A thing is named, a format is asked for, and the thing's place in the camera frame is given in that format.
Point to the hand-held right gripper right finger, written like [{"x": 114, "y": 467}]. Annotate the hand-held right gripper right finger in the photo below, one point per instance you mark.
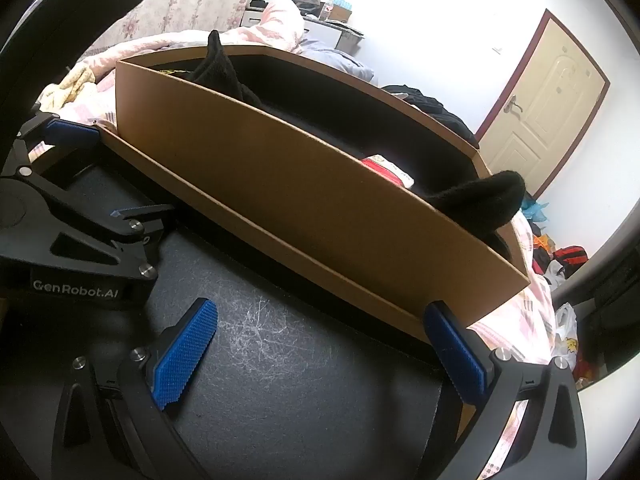
[{"x": 457, "y": 360}]

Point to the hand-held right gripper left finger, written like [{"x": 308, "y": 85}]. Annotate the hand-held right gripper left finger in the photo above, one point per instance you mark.
[{"x": 182, "y": 357}]

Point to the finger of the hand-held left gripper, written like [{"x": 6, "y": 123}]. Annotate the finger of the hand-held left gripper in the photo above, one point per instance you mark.
[
  {"x": 70, "y": 132},
  {"x": 142, "y": 217}
]

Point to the deep cardboard box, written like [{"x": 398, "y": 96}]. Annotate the deep cardboard box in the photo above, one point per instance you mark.
[{"x": 300, "y": 185}]

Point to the black sock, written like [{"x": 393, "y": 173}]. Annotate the black sock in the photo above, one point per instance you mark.
[
  {"x": 480, "y": 200},
  {"x": 220, "y": 70}
]

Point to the red tissue pack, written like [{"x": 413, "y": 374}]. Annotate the red tissue pack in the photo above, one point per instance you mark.
[{"x": 387, "y": 170}]

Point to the beige towel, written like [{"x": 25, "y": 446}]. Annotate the beige towel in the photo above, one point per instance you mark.
[{"x": 67, "y": 87}]

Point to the pink plaid duvet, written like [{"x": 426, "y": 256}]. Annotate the pink plaid duvet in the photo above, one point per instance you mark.
[{"x": 530, "y": 310}]

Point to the white plastic bag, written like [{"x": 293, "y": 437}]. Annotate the white plastic bag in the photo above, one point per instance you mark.
[{"x": 567, "y": 325}]

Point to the red black bag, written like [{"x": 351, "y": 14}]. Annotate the red black bag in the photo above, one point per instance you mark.
[{"x": 570, "y": 255}]

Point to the blue plastic bag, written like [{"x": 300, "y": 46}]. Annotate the blue plastic bag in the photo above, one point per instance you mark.
[{"x": 535, "y": 209}]

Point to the pink fluffy quilt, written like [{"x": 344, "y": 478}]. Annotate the pink fluffy quilt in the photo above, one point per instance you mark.
[{"x": 270, "y": 25}]

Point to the grey quilt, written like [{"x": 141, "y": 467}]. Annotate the grey quilt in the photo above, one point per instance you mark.
[{"x": 335, "y": 57}]

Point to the dark clothes pile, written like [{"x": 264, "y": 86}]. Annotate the dark clothes pile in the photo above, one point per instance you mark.
[{"x": 430, "y": 107}]

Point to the cream door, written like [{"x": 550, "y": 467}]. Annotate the cream door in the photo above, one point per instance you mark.
[{"x": 545, "y": 115}]

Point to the white nightstand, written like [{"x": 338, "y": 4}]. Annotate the white nightstand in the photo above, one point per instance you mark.
[{"x": 325, "y": 30}]

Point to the small cardboard box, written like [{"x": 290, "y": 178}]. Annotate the small cardboard box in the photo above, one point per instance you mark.
[{"x": 340, "y": 12}]

